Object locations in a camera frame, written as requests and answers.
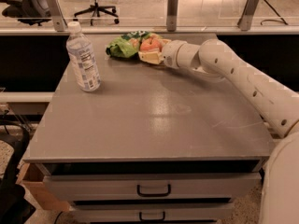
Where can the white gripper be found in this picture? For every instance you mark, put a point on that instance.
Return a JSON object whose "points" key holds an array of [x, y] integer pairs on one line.
{"points": [[170, 54]]}

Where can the red apple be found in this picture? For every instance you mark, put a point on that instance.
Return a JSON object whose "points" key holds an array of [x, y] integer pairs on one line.
{"points": [[151, 44]]}

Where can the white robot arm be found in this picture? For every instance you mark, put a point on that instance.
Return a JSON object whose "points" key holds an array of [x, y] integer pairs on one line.
{"points": [[278, 105]]}

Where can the green rice chip bag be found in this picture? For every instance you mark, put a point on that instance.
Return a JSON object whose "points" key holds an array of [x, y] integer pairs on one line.
{"points": [[127, 45]]}

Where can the clear plastic water bottle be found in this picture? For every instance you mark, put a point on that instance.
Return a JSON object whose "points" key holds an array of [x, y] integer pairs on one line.
{"points": [[82, 58]]}

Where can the grey drawer cabinet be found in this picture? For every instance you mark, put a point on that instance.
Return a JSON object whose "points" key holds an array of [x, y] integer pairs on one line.
{"points": [[147, 120]]}

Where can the black office chair left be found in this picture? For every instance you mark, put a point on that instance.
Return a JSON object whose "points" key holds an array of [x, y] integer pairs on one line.
{"points": [[27, 11]]}

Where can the upper grey drawer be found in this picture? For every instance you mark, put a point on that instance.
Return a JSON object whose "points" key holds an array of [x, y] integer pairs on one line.
{"points": [[123, 187]]}

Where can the grey drawer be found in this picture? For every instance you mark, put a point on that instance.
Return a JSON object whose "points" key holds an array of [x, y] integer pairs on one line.
{"points": [[123, 187], [174, 212]]}

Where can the lower grey drawer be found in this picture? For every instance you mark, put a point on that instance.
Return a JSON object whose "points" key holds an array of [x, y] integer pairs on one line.
{"points": [[174, 212]]}

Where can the wooden box on floor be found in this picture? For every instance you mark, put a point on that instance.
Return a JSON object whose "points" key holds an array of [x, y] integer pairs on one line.
{"points": [[32, 178]]}

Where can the black chair near left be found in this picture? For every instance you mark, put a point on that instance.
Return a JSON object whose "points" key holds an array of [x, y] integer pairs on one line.
{"points": [[14, 209]]}

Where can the middle metal railing post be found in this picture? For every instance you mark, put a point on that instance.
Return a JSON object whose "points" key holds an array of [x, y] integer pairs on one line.
{"points": [[172, 13]]}

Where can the metal railing post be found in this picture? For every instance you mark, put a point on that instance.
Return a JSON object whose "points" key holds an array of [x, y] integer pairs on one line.
{"points": [[245, 21], [57, 15], [172, 13]]}

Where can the right metal railing post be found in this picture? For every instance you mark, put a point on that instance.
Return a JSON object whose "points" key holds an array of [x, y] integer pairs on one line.
{"points": [[245, 21]]}

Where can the left metal railing post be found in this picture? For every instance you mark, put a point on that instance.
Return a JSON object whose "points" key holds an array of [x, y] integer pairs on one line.
{"points": [[57, 15]]}

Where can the black upper drawer handle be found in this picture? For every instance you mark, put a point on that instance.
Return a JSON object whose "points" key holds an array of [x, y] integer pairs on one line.
{"points": [[152, 192]]}

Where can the black drawer handle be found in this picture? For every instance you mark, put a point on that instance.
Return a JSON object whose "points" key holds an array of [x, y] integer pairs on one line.
{"points": [[147, 217], [152, 192]]}

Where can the black lower drawer handle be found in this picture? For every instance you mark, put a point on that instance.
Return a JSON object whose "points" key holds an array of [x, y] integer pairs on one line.
{"points": [[147, 217]]}

